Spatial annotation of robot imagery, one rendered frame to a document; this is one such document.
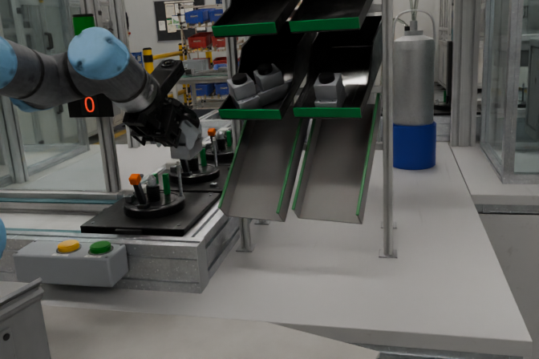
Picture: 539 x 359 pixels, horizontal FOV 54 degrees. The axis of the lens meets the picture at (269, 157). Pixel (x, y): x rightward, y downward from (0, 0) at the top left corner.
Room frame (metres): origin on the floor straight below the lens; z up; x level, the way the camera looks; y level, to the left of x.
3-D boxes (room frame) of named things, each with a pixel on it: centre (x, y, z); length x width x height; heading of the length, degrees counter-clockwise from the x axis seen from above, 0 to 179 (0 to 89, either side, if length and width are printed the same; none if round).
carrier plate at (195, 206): (1.16, 0.27, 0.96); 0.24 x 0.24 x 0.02; 76
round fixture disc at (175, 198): (1.16, 0.27, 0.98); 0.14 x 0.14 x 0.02
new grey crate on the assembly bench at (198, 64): (6.89, 0.90, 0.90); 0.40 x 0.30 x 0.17; 171
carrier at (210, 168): (1.41, 0.21, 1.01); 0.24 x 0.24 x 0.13; 76
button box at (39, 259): (0.97, 0.40, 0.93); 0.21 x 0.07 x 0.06; 76
